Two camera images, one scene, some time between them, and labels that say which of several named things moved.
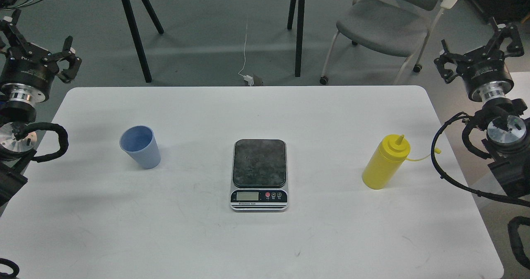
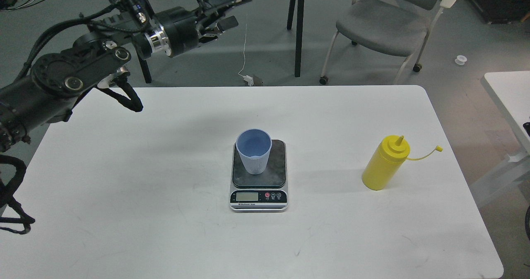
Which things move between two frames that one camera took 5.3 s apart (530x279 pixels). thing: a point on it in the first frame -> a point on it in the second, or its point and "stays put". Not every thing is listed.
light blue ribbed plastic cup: (139, 142) -> (254, 145)
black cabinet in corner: (506, 1) stays put
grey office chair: (400, 17) stays put
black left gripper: (29, 77) -> (182, 28)
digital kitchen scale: (259, 181) stays put
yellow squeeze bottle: (386, 161) stays put
